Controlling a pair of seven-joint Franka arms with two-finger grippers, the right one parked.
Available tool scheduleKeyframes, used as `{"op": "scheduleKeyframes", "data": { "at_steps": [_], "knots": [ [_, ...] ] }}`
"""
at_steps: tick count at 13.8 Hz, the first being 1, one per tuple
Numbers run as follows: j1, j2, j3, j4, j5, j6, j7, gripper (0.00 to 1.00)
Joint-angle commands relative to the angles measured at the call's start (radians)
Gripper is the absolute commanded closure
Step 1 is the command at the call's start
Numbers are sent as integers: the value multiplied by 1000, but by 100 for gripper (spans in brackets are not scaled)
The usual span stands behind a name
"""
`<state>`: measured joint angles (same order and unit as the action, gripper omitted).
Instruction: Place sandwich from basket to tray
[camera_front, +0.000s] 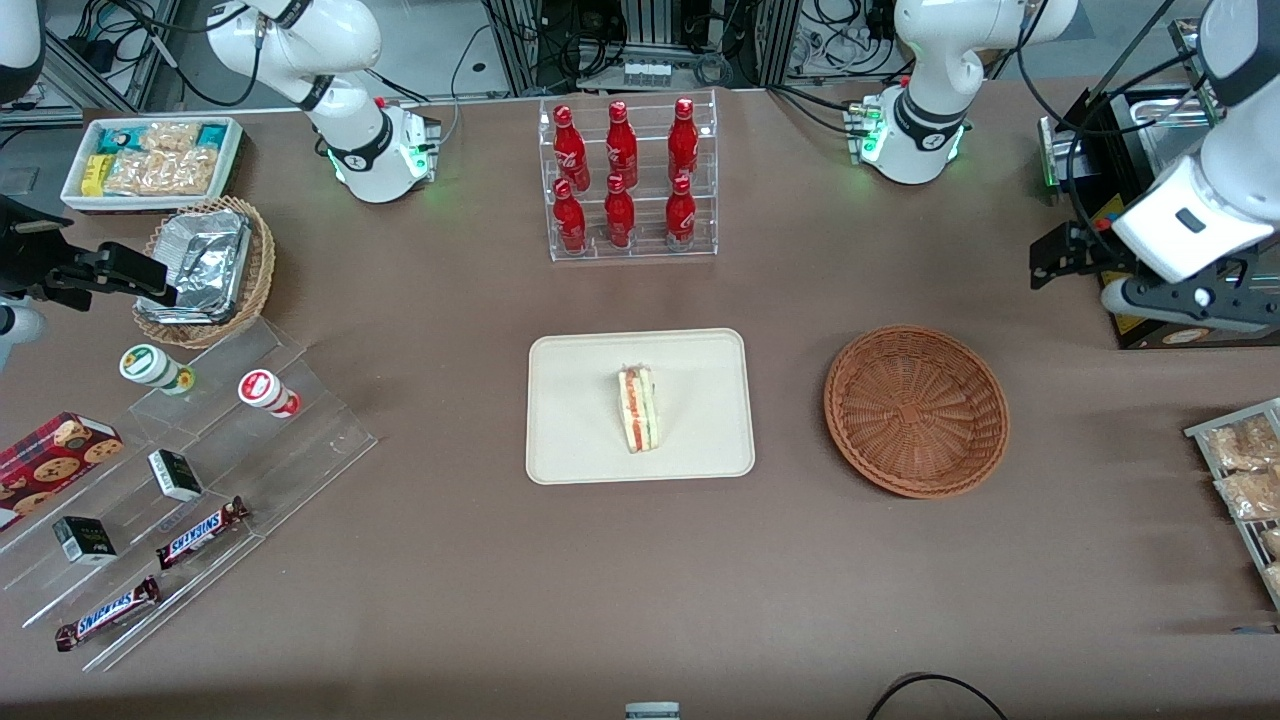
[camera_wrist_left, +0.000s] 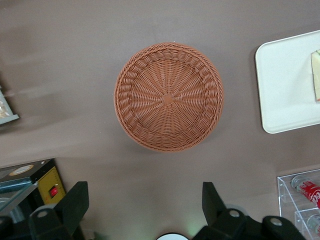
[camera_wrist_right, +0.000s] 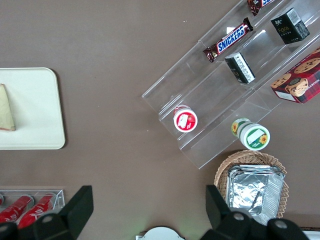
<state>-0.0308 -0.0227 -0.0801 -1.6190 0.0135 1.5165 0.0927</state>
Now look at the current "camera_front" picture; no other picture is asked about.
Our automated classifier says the aluminium frame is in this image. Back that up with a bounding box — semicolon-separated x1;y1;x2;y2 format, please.
480;0;813;97

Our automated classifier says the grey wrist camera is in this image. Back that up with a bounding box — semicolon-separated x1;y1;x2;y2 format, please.
1099;274;1280;337
0;302;47;374

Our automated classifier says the green lid white cup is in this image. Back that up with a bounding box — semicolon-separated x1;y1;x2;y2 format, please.
118;343;197;396

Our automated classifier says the clear bag of snacks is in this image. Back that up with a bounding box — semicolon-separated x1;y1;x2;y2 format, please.
1204;414;1280;472
1214;469;1280;522

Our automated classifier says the red cookie box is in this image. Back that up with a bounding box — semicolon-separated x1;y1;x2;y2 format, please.
0;411;125;532

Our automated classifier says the black food warmer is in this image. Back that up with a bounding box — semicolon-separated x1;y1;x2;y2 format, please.
1038;84;1280;352

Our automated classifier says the brown round wicker basket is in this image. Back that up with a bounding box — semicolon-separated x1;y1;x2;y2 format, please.
823;324;1011;500

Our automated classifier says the cream plastic tray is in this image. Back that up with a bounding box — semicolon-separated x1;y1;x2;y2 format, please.
526;328;757;487

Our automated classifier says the clear acrylic bottle rack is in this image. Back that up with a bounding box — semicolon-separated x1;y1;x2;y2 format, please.
537;89;720;264

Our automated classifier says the triangular sandwich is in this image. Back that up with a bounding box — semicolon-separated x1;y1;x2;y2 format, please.
616;364;664;455

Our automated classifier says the Snickers bar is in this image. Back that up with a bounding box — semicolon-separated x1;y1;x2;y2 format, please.
155;496;252;572
54;575;162;653

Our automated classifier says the grey wire rack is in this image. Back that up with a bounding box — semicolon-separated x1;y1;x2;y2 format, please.
1184;397;1280;612

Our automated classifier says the red cola bottle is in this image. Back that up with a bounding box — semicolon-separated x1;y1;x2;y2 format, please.
552;178;588;254
603;173;637;250
552;104;590;192
664;174;698;247
605;100;639;190
667;97;700;187

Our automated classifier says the silver box green light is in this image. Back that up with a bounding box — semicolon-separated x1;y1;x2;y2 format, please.
1037;114;1087;192

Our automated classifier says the clear acrylic stepped display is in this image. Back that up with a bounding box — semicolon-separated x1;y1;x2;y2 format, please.
0;317;380;674

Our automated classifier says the red lid white cup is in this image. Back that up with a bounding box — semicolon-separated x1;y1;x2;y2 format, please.
237;368;302;419

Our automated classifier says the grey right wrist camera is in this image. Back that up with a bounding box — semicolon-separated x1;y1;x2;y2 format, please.
0;302;47;374

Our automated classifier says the black cable loop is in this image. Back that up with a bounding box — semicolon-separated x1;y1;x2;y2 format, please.
864;672;1010;720

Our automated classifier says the steel warmer pan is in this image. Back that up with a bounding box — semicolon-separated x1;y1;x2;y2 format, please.
1120;89;1218;173

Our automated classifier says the small black box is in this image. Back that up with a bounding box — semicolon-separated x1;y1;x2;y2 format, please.
51;515;119;567
147;448;205;503

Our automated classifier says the clear bag of crackers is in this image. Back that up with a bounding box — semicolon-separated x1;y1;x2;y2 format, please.
104;121;218;197

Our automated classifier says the light wicker basket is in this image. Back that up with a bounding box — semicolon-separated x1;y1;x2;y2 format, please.
132;195;277;350

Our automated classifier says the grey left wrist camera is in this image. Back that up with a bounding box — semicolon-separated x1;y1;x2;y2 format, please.
1099;274;1280;337

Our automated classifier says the aluminium foil tray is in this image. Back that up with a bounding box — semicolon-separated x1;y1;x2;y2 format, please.
139;207;253;324

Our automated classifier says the white snack bin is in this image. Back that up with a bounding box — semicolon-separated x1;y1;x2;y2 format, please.
59;116;245;214

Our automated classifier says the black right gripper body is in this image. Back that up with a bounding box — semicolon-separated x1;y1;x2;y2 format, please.
0;194;97;302

